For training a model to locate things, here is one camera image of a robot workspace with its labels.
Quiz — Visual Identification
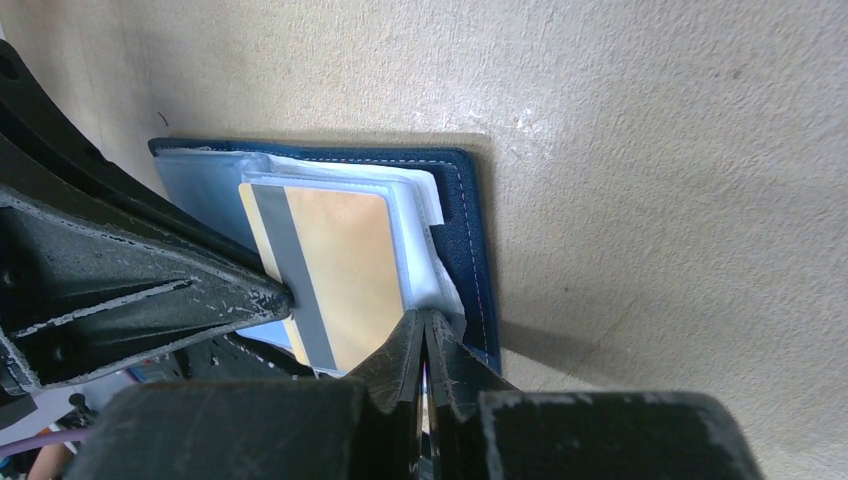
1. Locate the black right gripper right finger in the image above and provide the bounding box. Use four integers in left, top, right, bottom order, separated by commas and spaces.
423, 311, 762, 479

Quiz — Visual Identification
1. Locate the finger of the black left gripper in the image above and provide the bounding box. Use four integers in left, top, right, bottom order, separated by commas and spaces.
1, 43, 293, 391

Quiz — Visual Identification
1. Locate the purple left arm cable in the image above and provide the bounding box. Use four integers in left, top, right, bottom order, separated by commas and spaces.
0, 427, 91, 458

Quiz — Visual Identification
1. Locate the navy blue card holder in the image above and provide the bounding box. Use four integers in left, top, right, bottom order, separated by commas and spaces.
148, 138, 502, 372

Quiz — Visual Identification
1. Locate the gold magnetic stripe card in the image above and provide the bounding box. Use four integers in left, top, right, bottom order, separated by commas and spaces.
238, 183, 404, 372

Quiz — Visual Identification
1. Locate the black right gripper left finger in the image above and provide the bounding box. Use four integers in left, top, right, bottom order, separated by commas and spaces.
68, 310, 424, 479

